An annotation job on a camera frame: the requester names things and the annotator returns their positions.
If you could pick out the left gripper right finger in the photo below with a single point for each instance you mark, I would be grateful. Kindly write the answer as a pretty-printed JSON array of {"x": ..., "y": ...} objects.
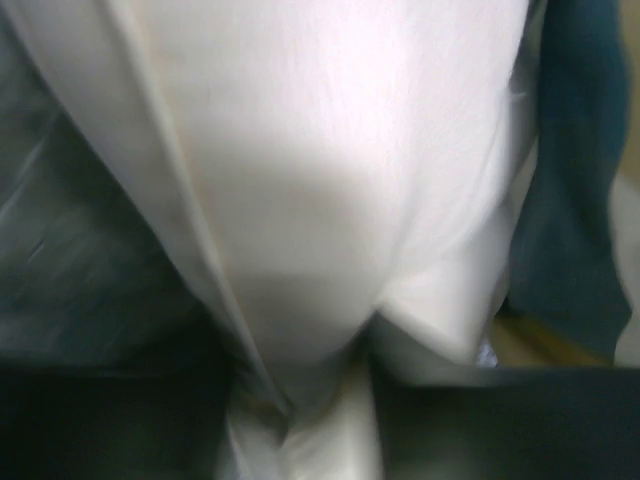
[{"x": 438, "y": 420}]

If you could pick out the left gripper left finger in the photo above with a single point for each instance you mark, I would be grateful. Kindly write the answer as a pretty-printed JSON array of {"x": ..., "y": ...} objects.
[{"x": 157, "y": 415}]

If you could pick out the blue beige patchwork pillowcase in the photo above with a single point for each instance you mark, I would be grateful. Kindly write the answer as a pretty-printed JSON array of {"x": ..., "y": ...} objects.
[{"x": 563, "y": 281}]

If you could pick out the cream white pillow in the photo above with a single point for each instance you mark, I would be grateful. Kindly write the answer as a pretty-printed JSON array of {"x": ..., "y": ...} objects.
[{"x": 294, "y": 172}]

